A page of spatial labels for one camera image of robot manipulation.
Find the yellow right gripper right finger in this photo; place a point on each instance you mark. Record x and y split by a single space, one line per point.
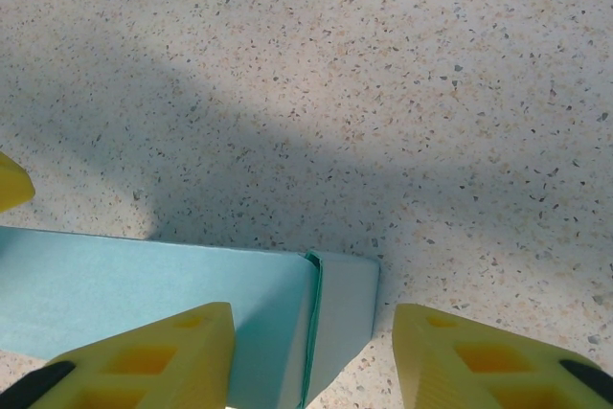
479 370

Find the light blue paper box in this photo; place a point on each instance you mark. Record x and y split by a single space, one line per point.
143 279

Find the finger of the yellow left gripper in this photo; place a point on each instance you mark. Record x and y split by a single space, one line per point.
14 186

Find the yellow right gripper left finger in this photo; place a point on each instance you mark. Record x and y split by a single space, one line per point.
143 370

